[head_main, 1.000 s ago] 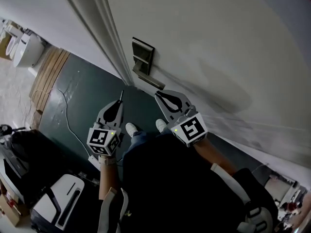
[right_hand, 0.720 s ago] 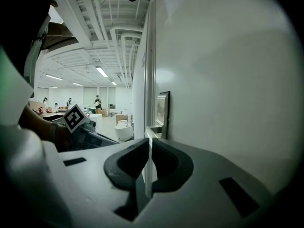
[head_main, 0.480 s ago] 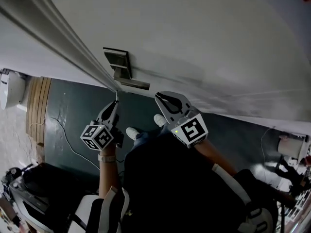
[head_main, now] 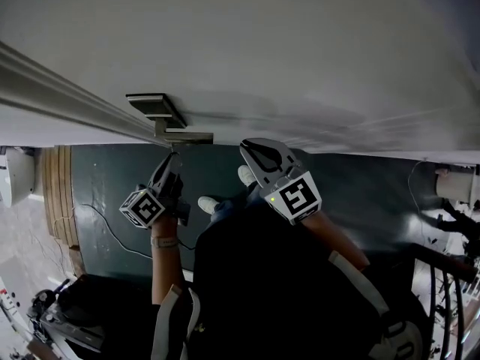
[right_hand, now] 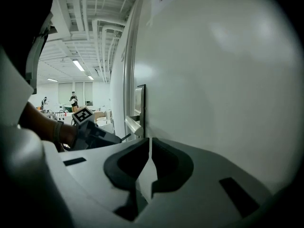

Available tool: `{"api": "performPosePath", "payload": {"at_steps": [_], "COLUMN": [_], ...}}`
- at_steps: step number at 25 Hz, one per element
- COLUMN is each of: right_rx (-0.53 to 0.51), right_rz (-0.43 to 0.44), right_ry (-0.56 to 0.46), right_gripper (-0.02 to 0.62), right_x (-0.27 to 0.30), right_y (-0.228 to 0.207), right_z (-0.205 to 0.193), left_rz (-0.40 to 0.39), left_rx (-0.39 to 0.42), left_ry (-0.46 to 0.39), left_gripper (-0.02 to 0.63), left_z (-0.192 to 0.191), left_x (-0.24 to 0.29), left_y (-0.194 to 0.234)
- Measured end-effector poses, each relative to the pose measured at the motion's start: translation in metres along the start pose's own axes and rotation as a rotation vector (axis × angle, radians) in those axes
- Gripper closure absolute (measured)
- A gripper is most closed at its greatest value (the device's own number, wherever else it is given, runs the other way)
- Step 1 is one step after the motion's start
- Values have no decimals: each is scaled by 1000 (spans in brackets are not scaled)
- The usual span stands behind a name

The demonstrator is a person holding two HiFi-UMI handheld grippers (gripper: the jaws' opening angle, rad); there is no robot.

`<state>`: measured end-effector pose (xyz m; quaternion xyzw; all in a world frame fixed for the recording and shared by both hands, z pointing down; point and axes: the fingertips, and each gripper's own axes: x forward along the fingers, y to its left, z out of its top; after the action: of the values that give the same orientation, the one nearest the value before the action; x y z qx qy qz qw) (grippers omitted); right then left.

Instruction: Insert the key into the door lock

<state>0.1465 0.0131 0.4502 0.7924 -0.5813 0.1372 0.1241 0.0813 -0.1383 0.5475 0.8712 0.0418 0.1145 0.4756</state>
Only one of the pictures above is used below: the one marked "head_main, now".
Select black equipment with cables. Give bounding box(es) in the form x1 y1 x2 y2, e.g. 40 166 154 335
26 278 74 339

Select person's blue jeans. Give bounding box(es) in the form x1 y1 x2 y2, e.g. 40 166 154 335
208 184 266 224

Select person's right white shoe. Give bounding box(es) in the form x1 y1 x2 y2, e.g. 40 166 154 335
237 164 259 188

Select white floor cable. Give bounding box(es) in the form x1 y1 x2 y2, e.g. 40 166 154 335
54 202 155 259

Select black railing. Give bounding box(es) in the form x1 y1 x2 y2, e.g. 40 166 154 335
410 242 480 360

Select person's black and white shirt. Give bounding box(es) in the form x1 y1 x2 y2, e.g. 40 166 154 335
149 200 432 360

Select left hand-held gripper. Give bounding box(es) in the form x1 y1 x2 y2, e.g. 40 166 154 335
118 152 191 230

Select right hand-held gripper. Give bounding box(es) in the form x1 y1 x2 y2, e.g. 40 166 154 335
239 137 323 227

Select white door with handle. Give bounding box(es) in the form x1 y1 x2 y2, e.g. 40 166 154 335
0 39 177 149

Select black bag with white straps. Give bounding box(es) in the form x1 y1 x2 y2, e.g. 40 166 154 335
374 311 432 360

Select person's left forearm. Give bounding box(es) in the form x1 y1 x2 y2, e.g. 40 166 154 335
149 215 185 306

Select white toilet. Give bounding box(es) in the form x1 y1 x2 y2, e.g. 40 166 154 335
0 146 37 209

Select white wristband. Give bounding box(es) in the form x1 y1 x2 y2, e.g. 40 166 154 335
149 236 179 249

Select wooden slatted step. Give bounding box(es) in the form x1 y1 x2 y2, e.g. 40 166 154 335
40 144 83 277

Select person's right forearm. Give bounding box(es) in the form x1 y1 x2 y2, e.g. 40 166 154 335
299 208 371 273

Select black stand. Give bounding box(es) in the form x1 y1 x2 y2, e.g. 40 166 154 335
436 196 480 238

